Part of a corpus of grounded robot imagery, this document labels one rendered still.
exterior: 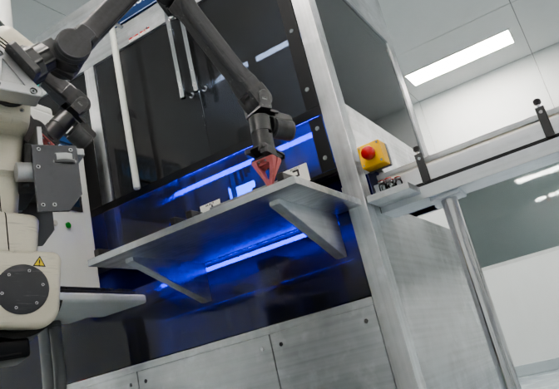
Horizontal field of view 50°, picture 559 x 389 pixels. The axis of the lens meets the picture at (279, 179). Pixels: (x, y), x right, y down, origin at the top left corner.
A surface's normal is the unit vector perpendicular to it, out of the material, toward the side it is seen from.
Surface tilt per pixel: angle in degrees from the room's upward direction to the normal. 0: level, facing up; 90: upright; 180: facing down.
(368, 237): 90
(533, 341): 90
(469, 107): 90
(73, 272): 90
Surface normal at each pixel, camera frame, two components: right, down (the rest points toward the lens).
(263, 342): -0.50, -0.17
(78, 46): 0.54, -0.37
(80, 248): 0.86, -0.33
